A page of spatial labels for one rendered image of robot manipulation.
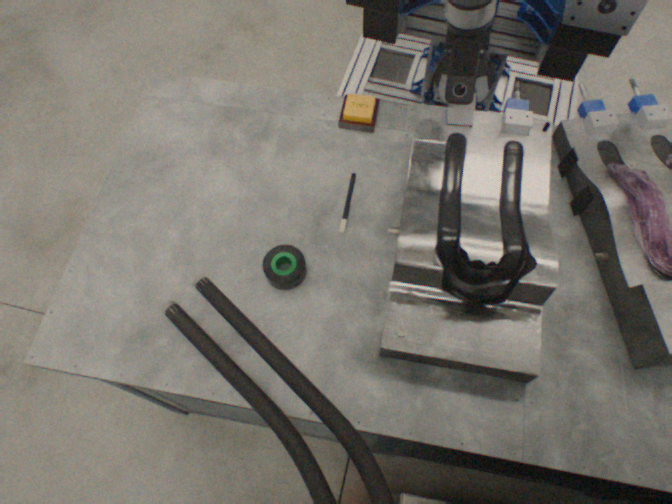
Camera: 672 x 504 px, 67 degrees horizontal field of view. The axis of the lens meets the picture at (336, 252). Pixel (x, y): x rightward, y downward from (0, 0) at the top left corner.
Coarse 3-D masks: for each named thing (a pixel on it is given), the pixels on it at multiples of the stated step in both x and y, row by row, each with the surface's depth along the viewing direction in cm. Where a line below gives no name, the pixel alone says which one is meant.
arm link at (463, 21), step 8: (496, 0) 75; (448, 8) 76; (456, 8) 74; (480, 8) 79; (488, 8) 74; (448, 16) 77; (456, 16) 75; (464, 16) 74; (472, 16) 74; (480, 16) 74; (488, 16) 75; (456, 24) 77; (464, 24) 76; (472, 24) 76; (480, 24) 76
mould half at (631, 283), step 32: (576, 128) 103; (640, 160) 99; (576, 192) 101; (608, 192) 92; (608, 224) 91; (608, 256) 92; (640, 256) 89; (608, 288) 94; (640, 288) 84; (640, 320) 85; (640, 352) 86
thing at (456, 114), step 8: (448, 104) 96; (472, 104) 95; (448, 112) 97; (456, 112) 96; (464, 112) 96; (472, 112) 95; (448, 120) 99; (456, 120) 99; (464, 120) 98; (472, 120) 98
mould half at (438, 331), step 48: (432, 144) 99; (480, 144) 98; (528, 144) 98; (432, 192) 95; (480, 192) 94; (528, 192) 94; (432, 240) 85; (480, 240) 85; (528, 240) 86; (432, 288) 89; (528, 288) 83; (384, 336) 86; (432, 336) 86; (480, 336) 85; (528, 336) 85
